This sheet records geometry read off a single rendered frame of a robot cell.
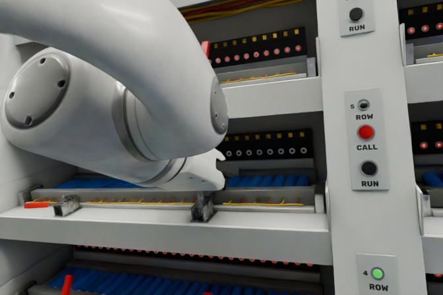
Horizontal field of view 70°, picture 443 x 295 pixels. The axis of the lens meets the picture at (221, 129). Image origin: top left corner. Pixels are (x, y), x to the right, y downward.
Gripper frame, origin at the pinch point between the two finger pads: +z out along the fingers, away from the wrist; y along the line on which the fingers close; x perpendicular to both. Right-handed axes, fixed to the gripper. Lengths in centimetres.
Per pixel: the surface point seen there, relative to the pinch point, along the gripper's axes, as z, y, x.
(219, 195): 2.3, 0.9, -2.2
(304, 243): -2.5, 14.7, -8.9
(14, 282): 4.5, -42.2, -19.4
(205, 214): -2.8, 1.1, -5.8
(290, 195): 2.5, 12.3, -2.1
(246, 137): 9.2, 3.1, 9.7
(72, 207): -1.1, -25.6, -5.1
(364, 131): -6.5, 22.6, 4.2
